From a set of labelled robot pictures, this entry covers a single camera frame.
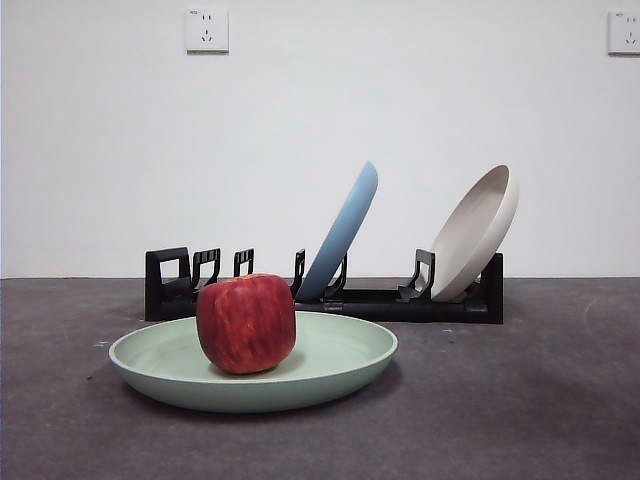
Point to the pale green round plate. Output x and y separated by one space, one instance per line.
165 380

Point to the light blue round plate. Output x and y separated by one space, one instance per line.
345 225

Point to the black plate rack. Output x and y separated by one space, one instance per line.
425 310

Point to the beige round plate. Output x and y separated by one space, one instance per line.
475 230

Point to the red apple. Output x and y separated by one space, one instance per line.
245 325

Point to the white wall socket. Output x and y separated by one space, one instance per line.
207 30
625 32

